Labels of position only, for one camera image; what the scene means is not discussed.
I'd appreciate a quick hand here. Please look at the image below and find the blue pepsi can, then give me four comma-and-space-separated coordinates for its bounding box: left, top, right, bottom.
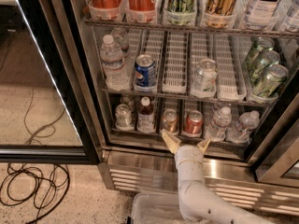
135, 54, 156, 87

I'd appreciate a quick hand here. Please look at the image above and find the front green soda can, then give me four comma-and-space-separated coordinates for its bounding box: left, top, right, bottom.
252, 64, 289, 98

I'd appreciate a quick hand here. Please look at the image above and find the brown tea bottle white cap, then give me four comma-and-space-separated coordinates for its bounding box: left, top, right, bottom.
137, 96, 154, 133

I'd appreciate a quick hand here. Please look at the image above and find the white silver soda can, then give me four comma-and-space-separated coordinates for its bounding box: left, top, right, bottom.
192, 59, 218, 94

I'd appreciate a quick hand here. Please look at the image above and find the red coke can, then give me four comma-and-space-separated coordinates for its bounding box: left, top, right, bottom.
183, 110, 203, 134

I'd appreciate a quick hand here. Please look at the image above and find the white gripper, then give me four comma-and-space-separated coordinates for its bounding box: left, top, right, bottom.
162, 129, 211, 182

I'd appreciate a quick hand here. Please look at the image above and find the green can top shelf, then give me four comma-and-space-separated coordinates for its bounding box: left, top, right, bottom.
165, 0, 195, 25

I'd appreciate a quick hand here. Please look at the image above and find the tilted water bottle bottom right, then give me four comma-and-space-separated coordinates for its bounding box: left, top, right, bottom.
226, 110, 260, 144

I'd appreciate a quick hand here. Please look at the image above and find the clear plastic bin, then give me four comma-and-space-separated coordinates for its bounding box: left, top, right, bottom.
130, 192, 234, 224

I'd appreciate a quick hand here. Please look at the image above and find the white tea can top shelf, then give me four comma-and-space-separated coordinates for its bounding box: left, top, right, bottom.
244, 0, 280, 30

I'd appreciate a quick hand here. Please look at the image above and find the gold brown can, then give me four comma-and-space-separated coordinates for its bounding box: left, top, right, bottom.
161, 109, 178, 133

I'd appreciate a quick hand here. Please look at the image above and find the glass fridge door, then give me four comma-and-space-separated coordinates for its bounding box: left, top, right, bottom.
0, 0, 100, 164

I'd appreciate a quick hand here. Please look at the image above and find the upright water bottle bottom shelf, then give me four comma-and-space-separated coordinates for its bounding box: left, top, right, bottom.
205, 106, 232, 142

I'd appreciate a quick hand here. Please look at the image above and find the front water bottle middle shelf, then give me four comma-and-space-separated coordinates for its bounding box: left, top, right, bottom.
100, 35, 129, 91

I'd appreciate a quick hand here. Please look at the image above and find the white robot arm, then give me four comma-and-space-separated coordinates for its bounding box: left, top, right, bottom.
161, 129, 273, 224

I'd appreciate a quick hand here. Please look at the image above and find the black cable on floor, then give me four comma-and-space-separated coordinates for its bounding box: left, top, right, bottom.
0, 162, 71, 224

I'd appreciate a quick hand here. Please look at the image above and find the rear water bottle middle shelf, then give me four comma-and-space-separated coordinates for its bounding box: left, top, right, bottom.
111, 27, 130, 58

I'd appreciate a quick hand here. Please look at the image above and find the middle green soda can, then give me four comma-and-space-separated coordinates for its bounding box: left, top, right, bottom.
249, 50, 280, 84

